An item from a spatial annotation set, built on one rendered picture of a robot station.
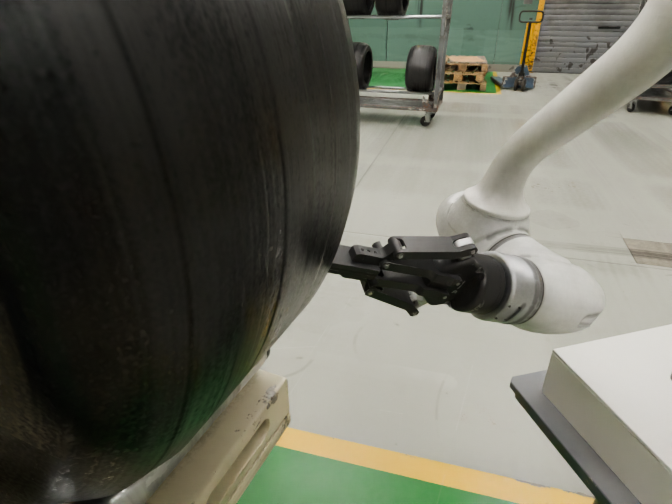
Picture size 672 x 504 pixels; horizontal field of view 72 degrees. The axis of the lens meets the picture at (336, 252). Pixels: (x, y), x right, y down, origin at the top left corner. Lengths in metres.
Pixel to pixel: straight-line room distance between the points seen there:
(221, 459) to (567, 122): 0.55
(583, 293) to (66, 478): 0.59
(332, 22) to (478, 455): 1.50
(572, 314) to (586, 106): 0.26
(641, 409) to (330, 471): 0.99
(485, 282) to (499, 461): 1.17
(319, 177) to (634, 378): 0.70
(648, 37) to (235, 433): 0.58
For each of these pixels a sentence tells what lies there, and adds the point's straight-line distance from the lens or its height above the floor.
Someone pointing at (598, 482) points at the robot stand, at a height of 0.65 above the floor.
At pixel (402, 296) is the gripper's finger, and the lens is 0.56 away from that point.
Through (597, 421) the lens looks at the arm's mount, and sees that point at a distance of 0.86.
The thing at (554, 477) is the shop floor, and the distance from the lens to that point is 1.71.
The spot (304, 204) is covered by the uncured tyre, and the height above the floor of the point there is 1.16.
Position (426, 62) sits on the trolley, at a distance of 5.67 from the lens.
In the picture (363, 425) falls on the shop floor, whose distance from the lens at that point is 1.70.
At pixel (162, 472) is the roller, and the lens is 0.48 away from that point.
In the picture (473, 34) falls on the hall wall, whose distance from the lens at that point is 11.35.
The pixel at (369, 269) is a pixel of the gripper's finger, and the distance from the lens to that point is 0.48.
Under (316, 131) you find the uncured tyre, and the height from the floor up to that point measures 1.20.
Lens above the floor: 1.27
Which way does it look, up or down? 28 degrees down
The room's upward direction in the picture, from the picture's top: straight up
